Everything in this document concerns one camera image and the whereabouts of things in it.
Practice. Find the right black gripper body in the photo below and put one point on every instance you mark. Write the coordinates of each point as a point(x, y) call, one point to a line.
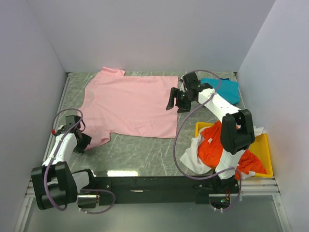
point(183, 100)

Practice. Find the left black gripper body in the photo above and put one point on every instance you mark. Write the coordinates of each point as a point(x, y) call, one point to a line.
point(82, 143)

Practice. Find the pink t shirt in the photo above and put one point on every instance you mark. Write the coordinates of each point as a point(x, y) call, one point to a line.
point(128, 105)

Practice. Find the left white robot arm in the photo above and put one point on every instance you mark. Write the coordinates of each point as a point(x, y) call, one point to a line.
point(53, 179)

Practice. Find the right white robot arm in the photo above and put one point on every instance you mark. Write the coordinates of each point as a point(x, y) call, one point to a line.
point(237, 133)

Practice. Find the folded teal t shirt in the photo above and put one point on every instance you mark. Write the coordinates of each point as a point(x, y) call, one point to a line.
point(229, 90)

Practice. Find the orange t shirt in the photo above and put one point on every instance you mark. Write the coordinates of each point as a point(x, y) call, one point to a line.
point(210, 150)

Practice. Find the white t shirt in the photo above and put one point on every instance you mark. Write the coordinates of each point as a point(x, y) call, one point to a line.
point(193, 159)

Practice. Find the yellow plastic bin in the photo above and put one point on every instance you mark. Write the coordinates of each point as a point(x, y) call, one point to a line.
point(261, 149)

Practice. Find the black base beam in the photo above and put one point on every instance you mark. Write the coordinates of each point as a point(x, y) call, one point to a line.
point(154, 189)

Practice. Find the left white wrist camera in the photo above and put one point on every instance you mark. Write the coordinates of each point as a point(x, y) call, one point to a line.
point(58, 131)

